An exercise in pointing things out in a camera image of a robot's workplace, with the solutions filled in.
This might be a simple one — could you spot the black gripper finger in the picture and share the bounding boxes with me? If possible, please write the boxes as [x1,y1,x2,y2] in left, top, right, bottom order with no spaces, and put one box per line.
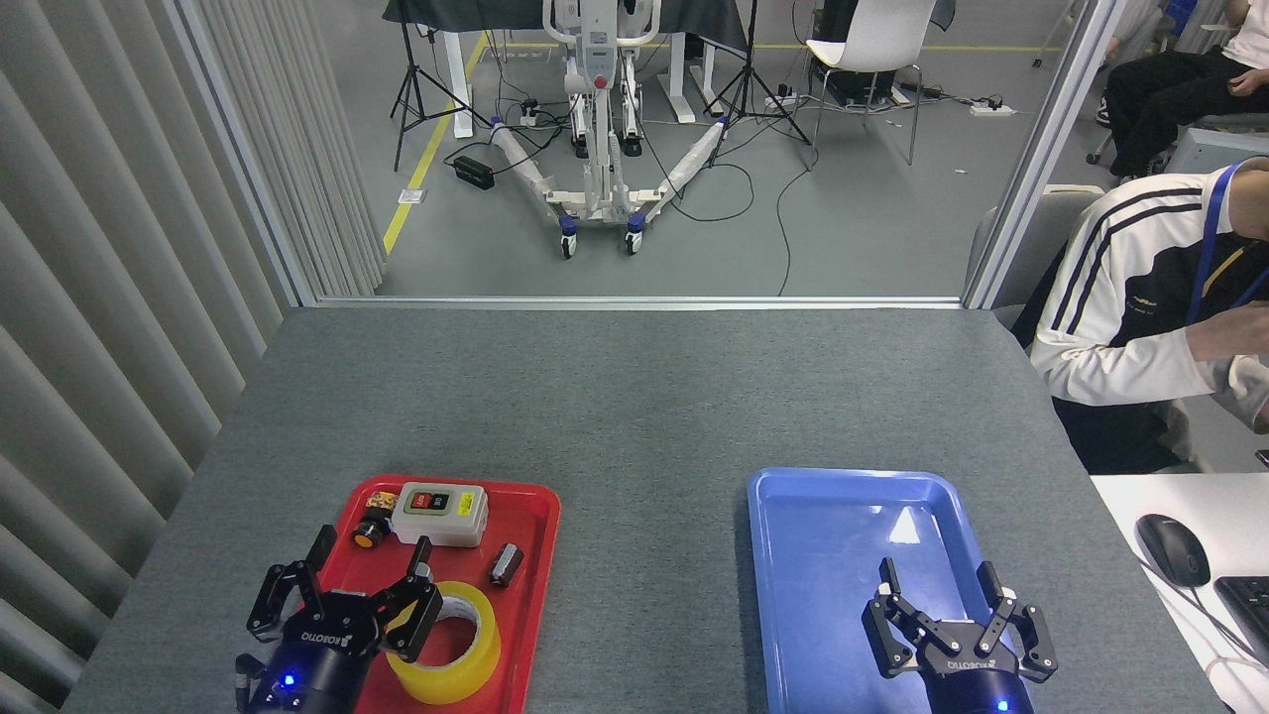
[861,557,943,679]
[977,561,1058,683]
[371,535,444,663]
[246,526,338,644]

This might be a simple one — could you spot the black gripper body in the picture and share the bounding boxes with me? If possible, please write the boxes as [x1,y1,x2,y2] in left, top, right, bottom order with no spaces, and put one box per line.
[238,591,384,714]
[917,617,1037,714]

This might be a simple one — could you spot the yellow tape roll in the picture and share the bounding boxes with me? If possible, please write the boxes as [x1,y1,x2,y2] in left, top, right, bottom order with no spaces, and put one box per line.
[385,581,503,706]

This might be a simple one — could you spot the blue plastic tray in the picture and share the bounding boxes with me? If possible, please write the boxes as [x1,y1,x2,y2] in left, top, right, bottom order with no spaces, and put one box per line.
[747,468,1037,714]

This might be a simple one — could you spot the red plastic tray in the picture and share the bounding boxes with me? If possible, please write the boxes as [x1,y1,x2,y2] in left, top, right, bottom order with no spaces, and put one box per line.
[317,475,562,714]

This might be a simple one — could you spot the white desk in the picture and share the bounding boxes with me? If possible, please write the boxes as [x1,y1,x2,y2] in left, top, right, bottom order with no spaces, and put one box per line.
[1091,473,1269,714]

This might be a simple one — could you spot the black computer mouse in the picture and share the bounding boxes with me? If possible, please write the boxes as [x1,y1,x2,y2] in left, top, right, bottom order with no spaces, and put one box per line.
[1136,514,1212,589]

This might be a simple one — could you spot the black keyboard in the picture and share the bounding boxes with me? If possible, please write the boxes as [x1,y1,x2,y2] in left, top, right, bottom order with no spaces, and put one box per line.
[1214,575,1269,667]

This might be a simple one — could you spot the person in white jacket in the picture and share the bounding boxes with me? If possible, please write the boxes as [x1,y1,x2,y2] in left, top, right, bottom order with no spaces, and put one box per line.
[1029,156,1269,475]

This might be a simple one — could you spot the grey vertical blinds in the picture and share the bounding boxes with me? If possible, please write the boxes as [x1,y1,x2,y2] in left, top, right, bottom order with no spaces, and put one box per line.
[0,0,390,714]

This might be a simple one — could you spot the grey chair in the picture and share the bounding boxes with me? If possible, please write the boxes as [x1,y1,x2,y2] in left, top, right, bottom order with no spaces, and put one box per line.
[966,183,1107,323]

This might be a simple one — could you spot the white stand on wheels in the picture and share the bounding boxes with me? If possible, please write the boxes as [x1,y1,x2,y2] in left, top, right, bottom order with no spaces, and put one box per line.
[490,0,737,260]

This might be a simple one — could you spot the grey box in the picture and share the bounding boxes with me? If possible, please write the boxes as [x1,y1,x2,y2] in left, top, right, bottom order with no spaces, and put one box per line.
[1165,127,1269,178]

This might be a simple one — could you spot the black tripod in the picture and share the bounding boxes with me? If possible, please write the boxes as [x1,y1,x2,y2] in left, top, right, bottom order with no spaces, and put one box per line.
[704,0,813,168]
[390,20,493,173]

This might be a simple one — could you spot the person in black trousers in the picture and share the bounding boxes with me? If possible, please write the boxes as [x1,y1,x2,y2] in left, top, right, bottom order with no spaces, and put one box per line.
[1096,0,1269,181]

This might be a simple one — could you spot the white chair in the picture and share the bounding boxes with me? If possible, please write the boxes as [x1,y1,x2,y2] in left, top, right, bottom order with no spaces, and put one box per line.
[805,0,939,167]

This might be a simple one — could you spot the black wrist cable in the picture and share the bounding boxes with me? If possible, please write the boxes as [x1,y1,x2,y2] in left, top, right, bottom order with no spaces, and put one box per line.
[234,654,265,713]

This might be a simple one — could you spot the white push button switch box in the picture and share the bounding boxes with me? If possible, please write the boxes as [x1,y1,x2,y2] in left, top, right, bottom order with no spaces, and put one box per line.
[391,482,491,548]

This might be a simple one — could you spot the silver table rail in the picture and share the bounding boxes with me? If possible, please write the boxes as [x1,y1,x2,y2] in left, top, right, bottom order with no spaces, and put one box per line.
[315,295,966,311]

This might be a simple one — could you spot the black floor cable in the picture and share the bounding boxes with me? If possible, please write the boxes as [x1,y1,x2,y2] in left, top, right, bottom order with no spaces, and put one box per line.
[634,109,826,298]

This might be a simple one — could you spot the blue lanyard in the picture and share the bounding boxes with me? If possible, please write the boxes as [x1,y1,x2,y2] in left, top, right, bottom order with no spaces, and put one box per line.
[1186,159,1269,326]

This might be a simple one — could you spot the silver post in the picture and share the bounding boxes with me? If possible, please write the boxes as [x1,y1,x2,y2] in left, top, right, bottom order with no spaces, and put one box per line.
[962,0,1133,310]
[164,0,320,308]

